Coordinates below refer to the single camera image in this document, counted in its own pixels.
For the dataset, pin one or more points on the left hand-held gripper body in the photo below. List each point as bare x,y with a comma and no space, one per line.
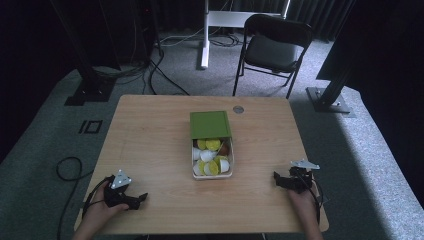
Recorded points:
115,191

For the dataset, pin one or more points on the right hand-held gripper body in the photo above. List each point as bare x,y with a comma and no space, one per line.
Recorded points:
301,178

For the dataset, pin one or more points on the person's right hand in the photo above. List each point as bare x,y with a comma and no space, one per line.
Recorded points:
303,203

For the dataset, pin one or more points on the person's left hand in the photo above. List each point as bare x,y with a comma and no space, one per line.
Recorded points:
101,213

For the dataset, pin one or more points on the white cardboard tray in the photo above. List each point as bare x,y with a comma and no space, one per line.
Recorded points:
213,176

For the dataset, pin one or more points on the pile of coffee capsules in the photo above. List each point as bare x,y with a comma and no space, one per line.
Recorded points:
210,156

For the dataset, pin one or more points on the grey round table grommet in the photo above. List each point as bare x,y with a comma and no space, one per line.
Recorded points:
238,109

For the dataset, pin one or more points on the black metal stand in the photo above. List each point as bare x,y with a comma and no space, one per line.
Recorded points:
330,100
90,86

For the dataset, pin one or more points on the green box sleeve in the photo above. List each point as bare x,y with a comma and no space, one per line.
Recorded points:
210,124

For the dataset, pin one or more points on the black folding chair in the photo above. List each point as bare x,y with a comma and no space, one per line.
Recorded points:
273,50

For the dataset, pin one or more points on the white desk frame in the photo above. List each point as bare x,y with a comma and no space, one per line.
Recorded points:
206,36

